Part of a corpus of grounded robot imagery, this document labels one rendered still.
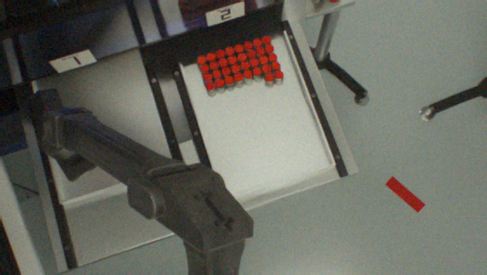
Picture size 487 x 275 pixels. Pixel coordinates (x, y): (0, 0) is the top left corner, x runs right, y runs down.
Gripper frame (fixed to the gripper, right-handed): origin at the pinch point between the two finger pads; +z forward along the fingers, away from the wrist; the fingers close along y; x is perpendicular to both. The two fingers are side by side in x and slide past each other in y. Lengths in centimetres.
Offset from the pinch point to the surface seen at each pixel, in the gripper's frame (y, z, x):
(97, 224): -12.1, 4.5, 5.1
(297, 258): -43, 93, -35
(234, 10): 6.7, -10.4, -45.1
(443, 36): -4, 92, -137
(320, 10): 1, 4, -66
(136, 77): 12.5, 3.8, -20.1
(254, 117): -11.7, 4.0, -37.5
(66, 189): -1.4, 4.2, 6.9
